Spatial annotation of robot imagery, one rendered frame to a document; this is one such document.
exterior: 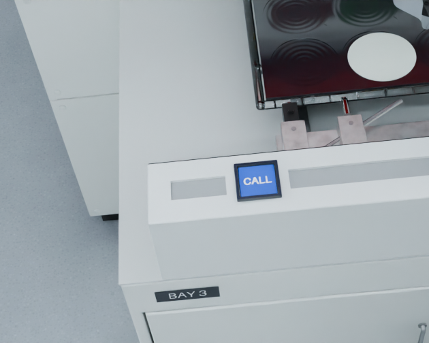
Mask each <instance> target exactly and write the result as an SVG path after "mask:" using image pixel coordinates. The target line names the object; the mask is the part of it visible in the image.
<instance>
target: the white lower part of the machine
mask: <svg viewBox="0 0 429 343"><path fill-rule="evenodd" d="M14 1H15V4H16V7H17V9H18V13H19V15H20V18H21V20H22V24H23V27H24V29H25V32H26V34H27V38H28V40H29V44H30V46H31V49H32V52H33V56H34V58H35V61H36V63H37V67H38V69H39V72H40V75H41V77H42V81H43V83H44V86H45V89H46V92H47V95H48V98H49V100H50V104H51V106H52V110H53V112H54V115H55V118H56V120H57V124H58V126H59V129H60V132H61V135H62V138H63V141H64V143H65V147H66V149H67V152H68V155H69V158H70V161H71V164H72V166H73V169H74V172H75V175H76V178H77V180H78V184H79V186H80V190H81V192H82V195H83V197H84V201H85V204H86V206H87V209H88V211H89V215H90V216H100V215H101V217H102V219H103V221H113V220H118V198H119V29H120V0H14Z"/></svg>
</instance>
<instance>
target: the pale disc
mask: <svg viewBox="0 0 429 343"><path fill-rule="evenodd" d="M347 57H348V62H349V64H350V66H351V68H352V69H353V70H354V71H355V72H356V73H357V74H359V75H361V76H362V77H364V78H367V79H369V80H375V81H390V80H396V79H399V78H401V77H403V76H405V75H407V74H408V73H409V72H410V71H411V70H412V69H413V67H414V65H415V62H416V53H415V50H414V48H413V47H412V45H411V44H410V43H409V42H408V41H407V40H406V39H404V38H402V37H400V36H398V35H394V34H391V33H371V34H368V35H365V36H362V37H361V38H359V39H357V40H356V41H354V42H353V43H352V45H351V47H350V48H349V51H348V56H347Z"/></svg>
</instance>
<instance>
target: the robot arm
mask: <svg viewBox="0 0 429 343"><path fill-rule="evenodd" d="M394 5H395V6H396V7H397V8H399V9H401V10H403V11H405V12H407V13H409V14H411V15H413V16H415V17H417V18H419V19H420V21H421V23H422V27H423V29H427V30H428V29H429V0H394Z"/></svg>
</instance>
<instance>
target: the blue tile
mask: <svg viewBox="0 0 429 343"><path fill-rule="evenodd" d="M238 177H239V184H240V196H241V197H244V196H252V195H265V194H273V193H278V192H277V187H276V177H275V171H274V165H260V166H252V167H239V168H238Z"/></svg>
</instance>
